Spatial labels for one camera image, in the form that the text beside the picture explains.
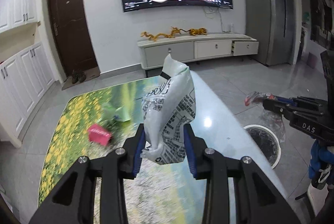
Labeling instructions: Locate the grey door mat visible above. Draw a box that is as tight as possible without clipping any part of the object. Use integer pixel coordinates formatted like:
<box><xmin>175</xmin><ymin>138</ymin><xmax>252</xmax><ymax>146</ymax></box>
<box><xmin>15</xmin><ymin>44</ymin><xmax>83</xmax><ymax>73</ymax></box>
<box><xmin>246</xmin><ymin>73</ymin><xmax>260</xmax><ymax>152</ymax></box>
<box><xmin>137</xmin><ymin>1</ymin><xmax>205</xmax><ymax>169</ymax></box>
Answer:
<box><xmin>61</xmin><ymin>73</ymin><xmax>101</xmax><ymax>90</ymax></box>

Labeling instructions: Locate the white television console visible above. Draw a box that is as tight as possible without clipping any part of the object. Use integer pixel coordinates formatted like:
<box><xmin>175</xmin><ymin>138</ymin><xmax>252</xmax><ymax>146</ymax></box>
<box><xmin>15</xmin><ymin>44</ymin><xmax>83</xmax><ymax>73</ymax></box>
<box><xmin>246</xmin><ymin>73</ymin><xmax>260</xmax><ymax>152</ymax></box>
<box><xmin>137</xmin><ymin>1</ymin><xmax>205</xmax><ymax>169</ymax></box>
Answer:
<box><xmin>137</xmin><ymin>34</ymin><xmax>259</xmax><ymax>78</ymax></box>

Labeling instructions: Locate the grey refrigerator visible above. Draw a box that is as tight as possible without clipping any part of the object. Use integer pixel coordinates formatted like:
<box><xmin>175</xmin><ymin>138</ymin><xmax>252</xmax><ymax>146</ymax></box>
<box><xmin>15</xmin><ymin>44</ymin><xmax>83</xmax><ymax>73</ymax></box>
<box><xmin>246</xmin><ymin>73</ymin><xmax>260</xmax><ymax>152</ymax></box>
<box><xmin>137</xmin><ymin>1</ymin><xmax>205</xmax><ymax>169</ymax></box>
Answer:
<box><xmin>242</xmin><ymin>0</ymin><xmax>299</xmax><ymax>67</ymax></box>

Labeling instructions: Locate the golden dragon figurine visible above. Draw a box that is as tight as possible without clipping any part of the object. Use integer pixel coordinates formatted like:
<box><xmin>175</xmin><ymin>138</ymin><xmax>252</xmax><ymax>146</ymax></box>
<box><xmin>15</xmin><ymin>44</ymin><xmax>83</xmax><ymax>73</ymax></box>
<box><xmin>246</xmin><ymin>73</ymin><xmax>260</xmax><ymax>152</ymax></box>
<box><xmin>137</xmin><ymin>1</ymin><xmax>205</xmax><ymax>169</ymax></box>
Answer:
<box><xmin>141</xmin><ymin>27</ymin><xmax>190</xmax><ymax>41</ymax></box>

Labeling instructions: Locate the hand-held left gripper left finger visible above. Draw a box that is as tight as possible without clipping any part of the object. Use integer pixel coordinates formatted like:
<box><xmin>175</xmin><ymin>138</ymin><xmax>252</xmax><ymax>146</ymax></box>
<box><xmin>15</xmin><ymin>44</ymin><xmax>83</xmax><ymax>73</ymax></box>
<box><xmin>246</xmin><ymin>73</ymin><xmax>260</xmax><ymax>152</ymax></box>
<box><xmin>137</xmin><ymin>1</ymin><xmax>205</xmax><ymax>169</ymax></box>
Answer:
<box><xmin>29</xmin><ymin>123</ymin><xmax>147</xmax><ymax>224</ymax></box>

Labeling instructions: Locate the white packet with black print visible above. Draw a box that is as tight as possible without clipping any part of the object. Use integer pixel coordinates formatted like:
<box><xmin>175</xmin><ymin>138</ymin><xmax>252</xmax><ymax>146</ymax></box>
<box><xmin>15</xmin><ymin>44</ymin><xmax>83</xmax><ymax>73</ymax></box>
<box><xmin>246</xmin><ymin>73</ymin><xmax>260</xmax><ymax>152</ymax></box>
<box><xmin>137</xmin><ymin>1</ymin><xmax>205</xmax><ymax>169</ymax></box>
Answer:
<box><xmin>141</xmin><ymin>53</ymin><xmax>196</xmax><ymax>166</ymax></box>

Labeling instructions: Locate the white upper wall cabinet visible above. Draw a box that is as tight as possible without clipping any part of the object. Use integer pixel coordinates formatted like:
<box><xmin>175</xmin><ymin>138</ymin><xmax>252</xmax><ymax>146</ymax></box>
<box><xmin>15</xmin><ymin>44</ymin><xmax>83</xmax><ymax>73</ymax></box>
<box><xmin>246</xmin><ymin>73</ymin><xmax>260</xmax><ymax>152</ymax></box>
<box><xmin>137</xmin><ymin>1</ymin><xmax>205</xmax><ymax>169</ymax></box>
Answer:
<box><xmin>0</xmin><ymin>0</ymin><xmax>37</xmax><ymax>33</ymax></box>

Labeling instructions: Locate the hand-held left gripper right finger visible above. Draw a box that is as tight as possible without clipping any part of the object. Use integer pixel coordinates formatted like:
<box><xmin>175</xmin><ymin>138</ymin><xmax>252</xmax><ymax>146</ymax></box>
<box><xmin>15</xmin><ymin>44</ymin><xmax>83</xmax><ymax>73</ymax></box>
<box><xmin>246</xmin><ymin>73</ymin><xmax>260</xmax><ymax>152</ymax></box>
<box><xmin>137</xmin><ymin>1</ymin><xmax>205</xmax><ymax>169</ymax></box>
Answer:
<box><xmin>183</xmin><ymin>123</ymin><xmax>303</xmax><ymax>224</ymax></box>

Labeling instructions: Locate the pale pink floor box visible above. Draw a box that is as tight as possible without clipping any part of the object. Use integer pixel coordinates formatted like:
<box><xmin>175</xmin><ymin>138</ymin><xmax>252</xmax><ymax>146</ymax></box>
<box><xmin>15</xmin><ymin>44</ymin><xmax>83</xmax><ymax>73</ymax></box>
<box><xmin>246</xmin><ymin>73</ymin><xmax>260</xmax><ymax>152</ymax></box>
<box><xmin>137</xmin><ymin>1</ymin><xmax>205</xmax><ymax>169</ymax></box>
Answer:
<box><xmin>307</xmin><ymin>53</ymin><xmax>317</xmax><ymax>68</ymax></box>

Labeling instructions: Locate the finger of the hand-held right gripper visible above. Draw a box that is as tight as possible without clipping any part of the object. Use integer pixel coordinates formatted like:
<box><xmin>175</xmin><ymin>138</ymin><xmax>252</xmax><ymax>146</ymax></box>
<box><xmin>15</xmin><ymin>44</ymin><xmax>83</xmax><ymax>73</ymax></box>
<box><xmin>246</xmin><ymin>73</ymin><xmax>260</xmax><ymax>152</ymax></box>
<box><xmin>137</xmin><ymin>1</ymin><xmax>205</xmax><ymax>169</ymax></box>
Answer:
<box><xmin>270</xmin><ymin>96</ymin><xmax>300</xmax><ymax>105</ymax></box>
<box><xmin>262</xmin><ymin>99</ymin><xmax>296</xmax><ymax>117</ymax></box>

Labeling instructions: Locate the black bin liner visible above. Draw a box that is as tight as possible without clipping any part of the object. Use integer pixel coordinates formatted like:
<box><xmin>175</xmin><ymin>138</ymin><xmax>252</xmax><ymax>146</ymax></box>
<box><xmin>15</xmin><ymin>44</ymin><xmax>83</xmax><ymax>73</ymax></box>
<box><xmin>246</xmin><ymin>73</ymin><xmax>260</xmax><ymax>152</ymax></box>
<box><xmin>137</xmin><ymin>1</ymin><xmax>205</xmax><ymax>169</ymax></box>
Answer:
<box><xmin>248</xmin><ymin>128</ymin><xmax>279</xmax><ymax>164</ymax></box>

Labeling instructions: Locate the golden tiger figurine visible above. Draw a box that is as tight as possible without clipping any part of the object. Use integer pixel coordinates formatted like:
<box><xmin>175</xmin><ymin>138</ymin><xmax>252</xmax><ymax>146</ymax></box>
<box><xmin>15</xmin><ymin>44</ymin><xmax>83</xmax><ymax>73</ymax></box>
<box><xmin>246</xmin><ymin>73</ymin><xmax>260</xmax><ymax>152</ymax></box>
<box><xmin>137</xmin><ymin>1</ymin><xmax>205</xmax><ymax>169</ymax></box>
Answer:
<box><xmin>189</xmin><ymin>28</ymin><xmax>208</xmax><ymax>36</ymax></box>

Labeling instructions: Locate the green packet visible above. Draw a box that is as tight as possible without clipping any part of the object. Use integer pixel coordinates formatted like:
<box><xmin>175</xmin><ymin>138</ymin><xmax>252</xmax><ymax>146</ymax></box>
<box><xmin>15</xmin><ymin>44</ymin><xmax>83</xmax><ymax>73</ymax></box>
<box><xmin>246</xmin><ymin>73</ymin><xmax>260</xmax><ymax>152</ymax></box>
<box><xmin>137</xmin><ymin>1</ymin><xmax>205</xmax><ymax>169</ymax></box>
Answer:
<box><xmin>102</xmin><ymin>104</ymin><xmax>131</xmax><ymax>123</ymax></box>

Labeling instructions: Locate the dark brown entrance door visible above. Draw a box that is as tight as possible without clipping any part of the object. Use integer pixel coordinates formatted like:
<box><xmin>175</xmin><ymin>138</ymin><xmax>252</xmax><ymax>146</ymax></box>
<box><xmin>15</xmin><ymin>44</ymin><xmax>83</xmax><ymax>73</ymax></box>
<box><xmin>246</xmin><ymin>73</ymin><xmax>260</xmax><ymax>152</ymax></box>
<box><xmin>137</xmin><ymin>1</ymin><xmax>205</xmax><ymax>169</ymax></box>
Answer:
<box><xmin>47</xmin><ymin>0</ymin><xmax>99</xmax><ymax>82</ymax></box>

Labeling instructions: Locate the white lower cabinet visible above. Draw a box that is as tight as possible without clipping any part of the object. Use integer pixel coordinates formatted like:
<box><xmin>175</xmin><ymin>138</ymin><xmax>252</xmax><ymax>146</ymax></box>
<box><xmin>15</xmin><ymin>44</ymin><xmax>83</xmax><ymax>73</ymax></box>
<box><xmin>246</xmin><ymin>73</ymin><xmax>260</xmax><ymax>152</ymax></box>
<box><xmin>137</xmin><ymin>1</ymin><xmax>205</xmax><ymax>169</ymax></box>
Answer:
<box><xmin>0</xmin><ymin>42</ymin><xmax>56</xmax><ymax>147</ymax></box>

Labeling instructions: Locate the person's right hand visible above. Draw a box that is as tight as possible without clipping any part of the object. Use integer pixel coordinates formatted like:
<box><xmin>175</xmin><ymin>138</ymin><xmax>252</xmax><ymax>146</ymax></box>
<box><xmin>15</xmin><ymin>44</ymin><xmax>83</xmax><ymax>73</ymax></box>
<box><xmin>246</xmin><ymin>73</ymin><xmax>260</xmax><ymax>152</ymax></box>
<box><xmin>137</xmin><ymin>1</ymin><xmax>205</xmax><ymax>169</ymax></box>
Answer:
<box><xmin>308</xmin><ymin>139</ymin><xmax>334</xmax><ymax>189</ymax></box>

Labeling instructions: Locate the clear wrapper with red print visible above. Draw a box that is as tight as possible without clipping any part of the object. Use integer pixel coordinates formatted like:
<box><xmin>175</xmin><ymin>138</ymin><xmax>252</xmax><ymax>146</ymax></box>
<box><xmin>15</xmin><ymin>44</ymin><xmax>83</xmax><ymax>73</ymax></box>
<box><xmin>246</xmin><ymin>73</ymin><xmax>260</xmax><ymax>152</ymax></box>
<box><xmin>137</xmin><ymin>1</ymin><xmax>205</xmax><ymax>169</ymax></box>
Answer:
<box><xmin>244</xmin><ymin>91</ymin><xmax>287</xmax><ymax>141</ymax></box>

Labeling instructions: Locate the round white-rimmed trash bin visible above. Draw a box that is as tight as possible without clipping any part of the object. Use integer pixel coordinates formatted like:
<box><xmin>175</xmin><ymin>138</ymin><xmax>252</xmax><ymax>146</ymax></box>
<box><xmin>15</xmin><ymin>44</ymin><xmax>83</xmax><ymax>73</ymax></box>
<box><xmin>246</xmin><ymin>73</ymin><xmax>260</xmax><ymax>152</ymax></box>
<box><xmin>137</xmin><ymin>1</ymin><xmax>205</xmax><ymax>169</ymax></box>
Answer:
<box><xmin>244</xmin><ymin>124</ymin><xmax>282</xmax><ymax>169</ymax></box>

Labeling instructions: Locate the thin television cable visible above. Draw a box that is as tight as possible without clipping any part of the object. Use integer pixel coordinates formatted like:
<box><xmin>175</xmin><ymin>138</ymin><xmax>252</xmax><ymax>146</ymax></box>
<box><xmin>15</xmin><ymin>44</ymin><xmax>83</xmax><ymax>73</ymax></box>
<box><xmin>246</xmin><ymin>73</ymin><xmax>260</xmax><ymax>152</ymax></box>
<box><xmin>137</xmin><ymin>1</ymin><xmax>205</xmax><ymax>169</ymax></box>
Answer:
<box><xmin>205</xmin><ymin>6</ymin><xmax>230</xmax><ymax>33</ymax></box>

